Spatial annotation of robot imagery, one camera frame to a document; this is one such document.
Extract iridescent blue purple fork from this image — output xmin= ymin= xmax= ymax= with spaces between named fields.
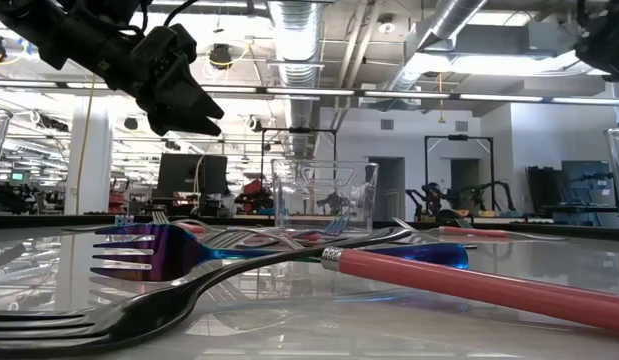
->
xmin=90 ymin=222 xmax=471 ymax=283

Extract silver smooth ventilation duct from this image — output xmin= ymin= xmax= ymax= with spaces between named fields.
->
xmin=386 ymin=0 xmax=490 ymax=94

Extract long overhead light bar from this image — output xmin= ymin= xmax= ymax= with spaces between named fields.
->
xmin=0 ymin=78 xmax=619 ymax=108

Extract hanging yellow cable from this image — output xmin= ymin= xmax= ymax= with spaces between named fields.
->
xmin=75 ymin=74 xmax=98 ymax=216

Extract black background robot arms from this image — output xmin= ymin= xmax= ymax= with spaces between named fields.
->
xmin=405 ymin=180 xmax=518 ymax=222

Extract red handled silver fork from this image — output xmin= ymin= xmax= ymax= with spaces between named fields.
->
xmin=321 ymin=246 xmax=619 ymax=335
xmin=437 ymin=225 xmax=566 ymax=243
xmin=175 ymin=221 xmax=211 ymax=236

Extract silver ribbed ventilation duct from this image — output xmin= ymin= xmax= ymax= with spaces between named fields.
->
xmin=267 ymin=0 xmax=324 ymax=157

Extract black metal fork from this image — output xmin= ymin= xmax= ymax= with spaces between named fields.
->
xmin=0 ymin=227 xmax=414 ymax=359

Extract clear square drinking glass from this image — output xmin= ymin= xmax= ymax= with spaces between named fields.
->
xmin=270 ymin=159 xmax=380 ymax=237

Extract black camera cable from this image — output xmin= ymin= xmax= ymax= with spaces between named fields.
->
xmin=162 ymin=0 xmax=201 ymax=27

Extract black background station frame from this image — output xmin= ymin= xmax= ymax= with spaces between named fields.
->
xmin=423 ymin=133 xmax=496 ymax=214

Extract black computer monitor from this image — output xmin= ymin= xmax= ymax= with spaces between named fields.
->
xmin=156 ymin=153 xmax=230 ymax=197

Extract blue glitter utensil handle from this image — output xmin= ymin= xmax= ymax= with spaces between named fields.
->
xmin=322 ymin=215 xmax=352 ymax=238

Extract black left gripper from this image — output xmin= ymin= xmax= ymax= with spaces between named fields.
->
xmin=102 ymin=48 xmax=226 ymax=138

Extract silver metal fork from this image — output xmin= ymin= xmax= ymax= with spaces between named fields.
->
xmin=149 ymin=209 xmax=230 ymax=236
xmin=201 ymin=225 xmax=310 ymax=251

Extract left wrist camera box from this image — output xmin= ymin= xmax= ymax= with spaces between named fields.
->
xmin=131 ymin=23 xmax=198 ymax=69

